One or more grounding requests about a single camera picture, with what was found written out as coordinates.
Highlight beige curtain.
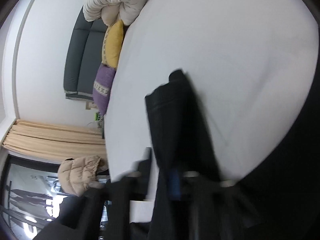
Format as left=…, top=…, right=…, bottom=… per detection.
left=2, top=119, right=107, bottom=162

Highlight beige puffer jacket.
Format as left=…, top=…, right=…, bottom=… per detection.
left=57, top=155, right=108, bottom=196

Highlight white bed sheet mattress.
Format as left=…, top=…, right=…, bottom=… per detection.
left=105, top=0, right=319, bottom=179

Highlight black denim pants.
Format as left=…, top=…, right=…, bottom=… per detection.
left=145, top=69, right=251, bottom=239

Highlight yellow patterned pillow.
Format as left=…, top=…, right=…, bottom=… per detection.
left=101, top=20, right=124, bottom=69

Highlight black window frame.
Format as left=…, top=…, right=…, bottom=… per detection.
left=1, top=154, right=66, bottom=237

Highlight purple patterned pillow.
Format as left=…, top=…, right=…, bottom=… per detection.
left=92, top=63, right=116, bottom=116

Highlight dark grey padded headboard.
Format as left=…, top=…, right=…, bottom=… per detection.
left=63, top=11, right=107, bottom=101

